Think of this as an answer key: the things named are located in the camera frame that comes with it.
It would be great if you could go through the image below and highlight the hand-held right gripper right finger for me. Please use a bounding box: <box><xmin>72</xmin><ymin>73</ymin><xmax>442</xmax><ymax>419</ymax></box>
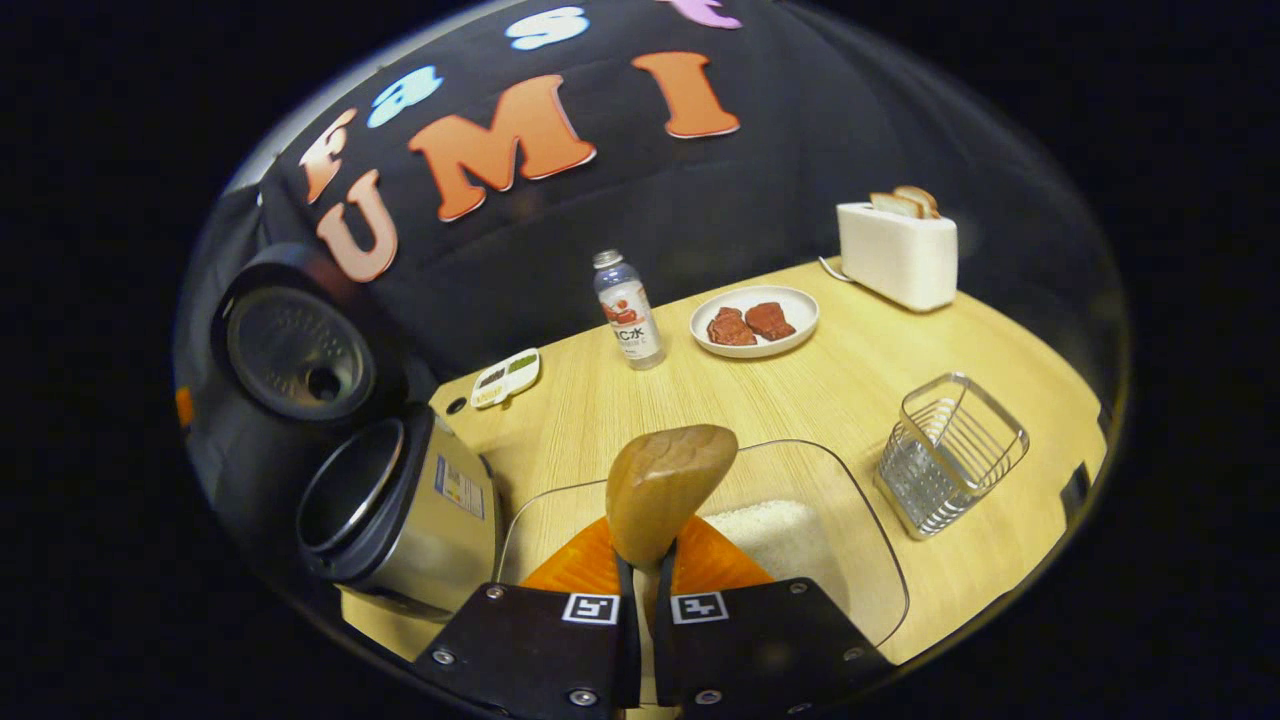
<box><xmin>654</xmin><ymin>515</ymin><xmax>897</xmax><ymax>720</ymax></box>

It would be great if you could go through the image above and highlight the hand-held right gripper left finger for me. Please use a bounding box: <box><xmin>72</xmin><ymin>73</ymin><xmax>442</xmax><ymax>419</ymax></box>
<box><xmin>413</xmin><ymin>515</ymin><xmax>642</xmax><ymax>720</ymax></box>

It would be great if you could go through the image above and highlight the dark grey rice cooker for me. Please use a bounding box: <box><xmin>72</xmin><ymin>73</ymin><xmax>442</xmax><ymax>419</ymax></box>
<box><xmin>175</xmin><ymin>243</ymin><xmax>501</xmax><ymax>623</ymax></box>

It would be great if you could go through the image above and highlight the wooden spoon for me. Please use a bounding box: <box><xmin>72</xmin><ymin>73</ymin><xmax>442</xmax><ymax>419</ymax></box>
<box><xmin>606</xmin><ymin>424</ymin><xmax>739</xmax><ymax>706</ymax></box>

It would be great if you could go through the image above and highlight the metal wire chopstick holder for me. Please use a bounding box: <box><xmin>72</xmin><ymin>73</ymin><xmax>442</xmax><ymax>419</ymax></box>
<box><xmin>876</xmin><ymin>373</ymin><xmax>1031</xmax><ymax>541</ymax></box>

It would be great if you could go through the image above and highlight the clear glass container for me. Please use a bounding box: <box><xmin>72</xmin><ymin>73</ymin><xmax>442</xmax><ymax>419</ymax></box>
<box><xmin>497</xmin><ymin>440</ymin><xmax>911</xmax><ymax>651</ymax></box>

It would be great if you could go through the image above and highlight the small divided bean dish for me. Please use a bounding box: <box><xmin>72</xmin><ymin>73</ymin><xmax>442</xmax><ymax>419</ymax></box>
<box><xmin>470</xmin><ymin>347</ymin><xmax>542</xmax><ymax>411</ymax></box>

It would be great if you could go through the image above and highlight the clear plastic bottle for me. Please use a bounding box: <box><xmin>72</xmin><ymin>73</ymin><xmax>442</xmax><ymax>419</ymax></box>
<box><xmin>593</xmin><ymin>249</ymin><xmax>667</xmax><ymax>371</ymax></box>

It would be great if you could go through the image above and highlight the white round plate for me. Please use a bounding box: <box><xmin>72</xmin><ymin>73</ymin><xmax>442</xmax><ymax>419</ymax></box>
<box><xmin>690</xmin><ymin>285</ymin><xmax>820</xmax><ymax>359</ymax></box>

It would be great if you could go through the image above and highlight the white toaster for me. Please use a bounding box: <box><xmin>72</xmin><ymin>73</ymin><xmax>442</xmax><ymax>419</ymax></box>
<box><xmin>837</xmin><ymin>200</ymin><xmax>959</xmax><ymax>313</ymax></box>

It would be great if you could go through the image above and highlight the black backdrop cloth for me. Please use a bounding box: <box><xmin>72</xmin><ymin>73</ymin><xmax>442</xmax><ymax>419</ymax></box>
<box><xmin>175</xmin><ymin>0</ymin><xmax>1126</xmax><ymax>421</ymax></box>

